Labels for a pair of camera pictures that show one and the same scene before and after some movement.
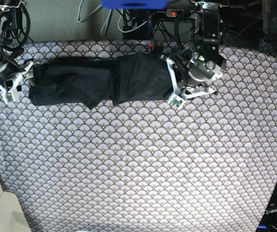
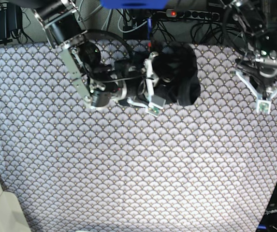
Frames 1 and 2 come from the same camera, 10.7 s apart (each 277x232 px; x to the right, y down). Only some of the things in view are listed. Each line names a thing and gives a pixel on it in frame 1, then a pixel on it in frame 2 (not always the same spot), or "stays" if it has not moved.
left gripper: [6, 71] -> [124, 82]
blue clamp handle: [149, 25] stays
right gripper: [197, 72] -> [263, 65]
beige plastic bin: [3, 211] stays
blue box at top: [134, 4] stays
